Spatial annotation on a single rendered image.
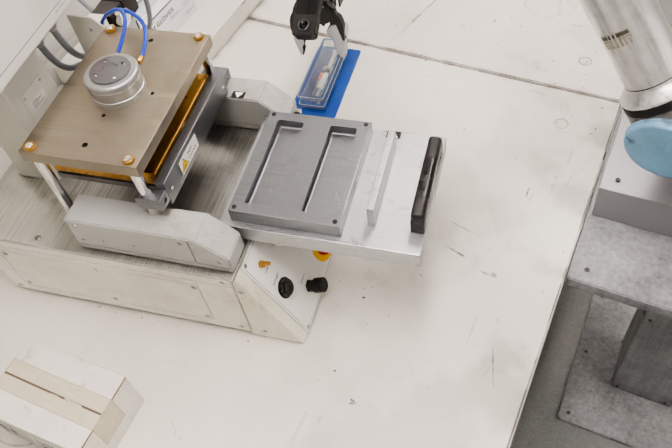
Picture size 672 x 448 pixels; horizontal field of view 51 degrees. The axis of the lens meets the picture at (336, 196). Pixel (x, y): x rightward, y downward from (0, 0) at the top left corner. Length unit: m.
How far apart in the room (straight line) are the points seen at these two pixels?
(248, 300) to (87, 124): 0.34
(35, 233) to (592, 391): 1.37
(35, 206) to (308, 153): 0.46
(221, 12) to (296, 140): 0.66
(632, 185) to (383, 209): 0.45
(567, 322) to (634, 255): 0.80
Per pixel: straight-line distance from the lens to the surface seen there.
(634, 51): 1.02
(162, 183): 0.99
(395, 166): 1.05
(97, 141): 1.00
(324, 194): 1.01
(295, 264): 1.13
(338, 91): 1.49
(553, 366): 1.97
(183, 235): 0.99
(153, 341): 1.22
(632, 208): 1.26
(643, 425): 1.94
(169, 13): 1.64
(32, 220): 1.21
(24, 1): 1.10
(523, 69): 1.53
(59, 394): 1.13
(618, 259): 1.25
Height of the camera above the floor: 1.77
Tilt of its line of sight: 51 degrees down
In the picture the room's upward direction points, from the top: 10 degrees counter-clockwise
